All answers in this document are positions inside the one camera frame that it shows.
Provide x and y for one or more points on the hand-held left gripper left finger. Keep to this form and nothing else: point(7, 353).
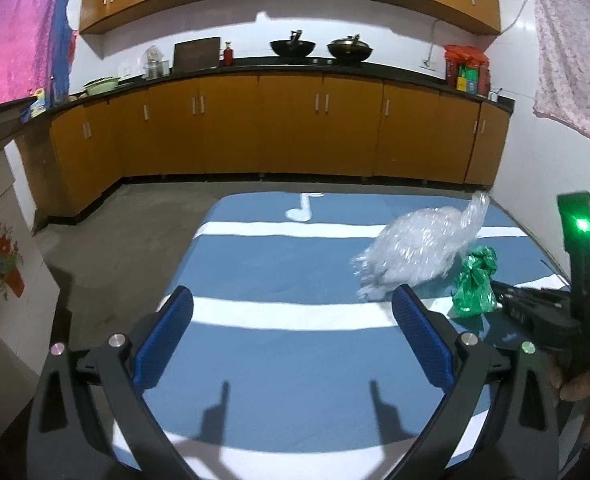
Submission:
point(167, 335)

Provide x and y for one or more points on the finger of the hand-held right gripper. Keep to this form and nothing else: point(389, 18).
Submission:
point(530, 292)
point(530, 312)

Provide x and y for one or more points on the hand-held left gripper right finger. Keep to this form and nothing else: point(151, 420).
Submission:
point(420, 335)

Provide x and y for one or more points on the shiny green plastic bag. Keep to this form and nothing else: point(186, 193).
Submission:
point(472, 290)

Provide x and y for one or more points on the clear bubble wrap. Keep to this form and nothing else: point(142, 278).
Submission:
point(415, 245)

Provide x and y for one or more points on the person's right hand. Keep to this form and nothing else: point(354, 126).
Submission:
point(580, 391)

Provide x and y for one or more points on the blue white striped mat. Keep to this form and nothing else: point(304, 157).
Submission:
point(275, 270)

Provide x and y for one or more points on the metal cup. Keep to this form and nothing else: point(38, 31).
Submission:
point(493, 95)

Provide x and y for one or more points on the white flower-print board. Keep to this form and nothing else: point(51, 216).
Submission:
point(5, 210)

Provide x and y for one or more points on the pink floral hanging cloth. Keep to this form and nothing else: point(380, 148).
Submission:
point(575, 60)

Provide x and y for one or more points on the green box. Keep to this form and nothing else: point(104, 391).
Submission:
point(471, 80)

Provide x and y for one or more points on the yellow box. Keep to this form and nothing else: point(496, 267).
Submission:
point(460, 83)

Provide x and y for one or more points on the orange lower kitchen cabinets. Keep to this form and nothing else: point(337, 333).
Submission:
point(290, 125)

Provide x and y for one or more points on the red bag on counter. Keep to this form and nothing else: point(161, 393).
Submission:
point(467, 55)

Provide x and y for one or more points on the black kitchen countertop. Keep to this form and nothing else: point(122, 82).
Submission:
point(405, 72)

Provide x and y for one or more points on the green basin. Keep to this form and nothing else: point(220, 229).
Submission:
point(101, 87)

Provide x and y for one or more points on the colourful packet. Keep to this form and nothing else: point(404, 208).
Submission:
point(36, 105)

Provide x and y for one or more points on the glass jar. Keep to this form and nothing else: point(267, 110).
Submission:
point(155, 66)

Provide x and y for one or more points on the dark cutting board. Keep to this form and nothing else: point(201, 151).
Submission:
point(197, 55)

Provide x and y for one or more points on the red bottle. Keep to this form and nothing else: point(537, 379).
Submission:
point(228, 56)

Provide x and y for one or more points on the black wok with lid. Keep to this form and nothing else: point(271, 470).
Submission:
point(350, 51)

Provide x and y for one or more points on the pink and blue hanging cloth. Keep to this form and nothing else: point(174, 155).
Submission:
point(15, 35)

